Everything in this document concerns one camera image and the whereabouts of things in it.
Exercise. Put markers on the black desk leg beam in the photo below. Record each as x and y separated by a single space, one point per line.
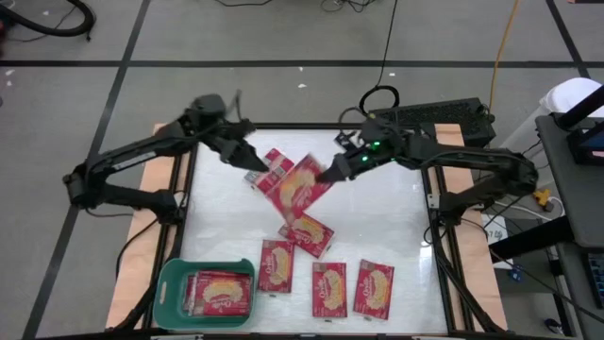
528 241

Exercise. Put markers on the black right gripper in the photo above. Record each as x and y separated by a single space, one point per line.
377 146

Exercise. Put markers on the teal plastic basket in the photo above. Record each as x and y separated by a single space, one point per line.
207 264

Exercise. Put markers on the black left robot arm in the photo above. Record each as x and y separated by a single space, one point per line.
132 158

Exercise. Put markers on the black caster wheel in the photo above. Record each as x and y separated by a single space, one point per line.
553 326

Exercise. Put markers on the black metal table frame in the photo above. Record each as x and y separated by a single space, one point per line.
307 126

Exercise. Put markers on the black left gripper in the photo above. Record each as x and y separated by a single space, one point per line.
233 134

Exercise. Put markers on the light plywood base board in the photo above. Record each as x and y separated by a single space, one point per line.
146 264

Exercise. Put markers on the dark grey desk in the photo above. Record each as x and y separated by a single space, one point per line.
580 208

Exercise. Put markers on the small blue object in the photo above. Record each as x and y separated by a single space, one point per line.
515 275

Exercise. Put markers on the white plastic bin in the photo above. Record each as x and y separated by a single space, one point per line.
571 94

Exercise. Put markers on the white paper sheet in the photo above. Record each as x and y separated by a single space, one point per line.
495 233

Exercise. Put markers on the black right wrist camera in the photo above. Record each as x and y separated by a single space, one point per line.
343 141

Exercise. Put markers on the black perforated computer case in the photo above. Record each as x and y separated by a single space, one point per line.
448 115

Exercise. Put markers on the black keyboard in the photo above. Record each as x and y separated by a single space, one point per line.
598 283

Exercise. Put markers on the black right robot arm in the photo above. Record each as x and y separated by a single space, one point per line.
472 158

